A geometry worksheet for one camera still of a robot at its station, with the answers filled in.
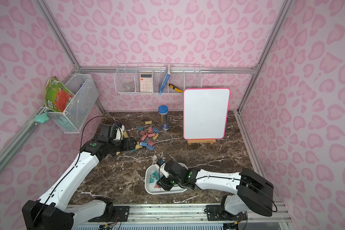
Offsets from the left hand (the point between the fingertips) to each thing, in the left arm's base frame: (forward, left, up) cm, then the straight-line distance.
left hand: (128, 140), depth 80 cm
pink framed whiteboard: (+17, -44, +4) cm, 48 cm away
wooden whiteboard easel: (+7, -43, -12) cm, 45 cm away
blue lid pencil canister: (+23, -18, -1) cm, 30 cm away
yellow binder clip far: (+29, -5, -19) cm, 35 cm away
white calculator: (+37, -7, +12) cm, 40 cm away
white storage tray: (-13, -12, -18) cm, 25 cm away
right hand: (-18, -18, -12) cm, 28 cm away
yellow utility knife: (+37, -26, +8) cm, 46 cm away
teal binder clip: (+21, +1, -17) cm, 28 cm away
